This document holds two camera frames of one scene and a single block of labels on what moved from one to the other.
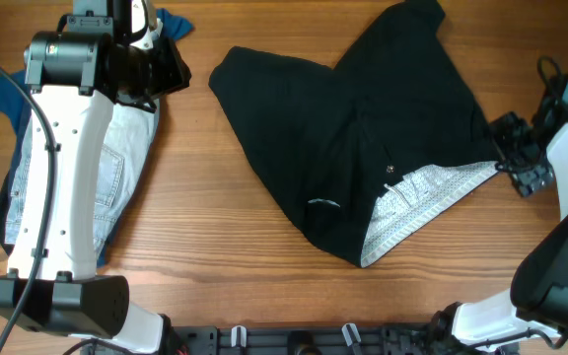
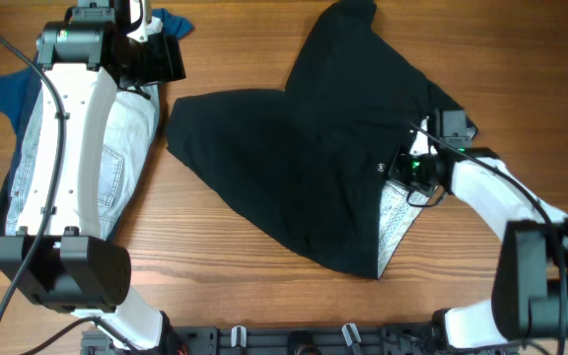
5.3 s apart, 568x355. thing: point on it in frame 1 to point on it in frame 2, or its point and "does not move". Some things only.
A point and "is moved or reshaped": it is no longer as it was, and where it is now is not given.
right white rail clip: x=348 y=329 does not move
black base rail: x=303 y=339 does not move
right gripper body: x=522 y=161 to x=410 y=171
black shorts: x=369 y=153 is moved or reshaped
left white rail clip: x=234 y=335 does not move
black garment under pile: x=1 y=211 does not move
